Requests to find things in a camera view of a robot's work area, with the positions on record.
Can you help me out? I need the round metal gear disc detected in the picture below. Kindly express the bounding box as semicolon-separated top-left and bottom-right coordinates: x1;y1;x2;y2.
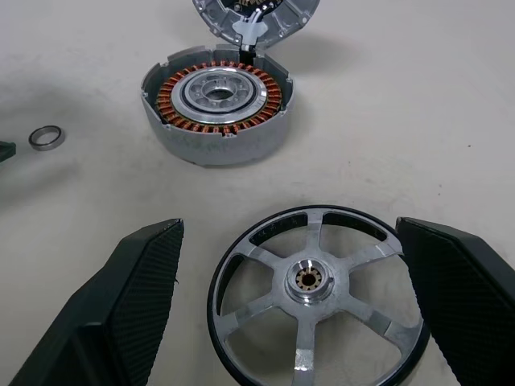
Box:
188;0;323;51

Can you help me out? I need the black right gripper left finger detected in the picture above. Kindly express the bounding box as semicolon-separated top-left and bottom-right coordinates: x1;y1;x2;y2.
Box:
7;218;186;386

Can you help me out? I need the small steel bearing ring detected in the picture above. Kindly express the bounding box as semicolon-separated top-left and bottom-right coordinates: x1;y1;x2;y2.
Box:
27;125;66;153

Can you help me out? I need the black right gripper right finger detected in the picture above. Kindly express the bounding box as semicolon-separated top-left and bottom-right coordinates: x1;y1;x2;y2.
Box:
394;216;515;386

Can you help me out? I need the round metal bearing part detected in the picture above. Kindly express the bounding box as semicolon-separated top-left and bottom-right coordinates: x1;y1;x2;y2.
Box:
139;43;295;169

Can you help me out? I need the silver spoked rotor black rim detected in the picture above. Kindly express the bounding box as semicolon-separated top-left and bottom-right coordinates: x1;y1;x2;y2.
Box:
206;204;434;386

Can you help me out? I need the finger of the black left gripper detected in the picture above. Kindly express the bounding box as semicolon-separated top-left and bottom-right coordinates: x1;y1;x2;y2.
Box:
0;140;17;164

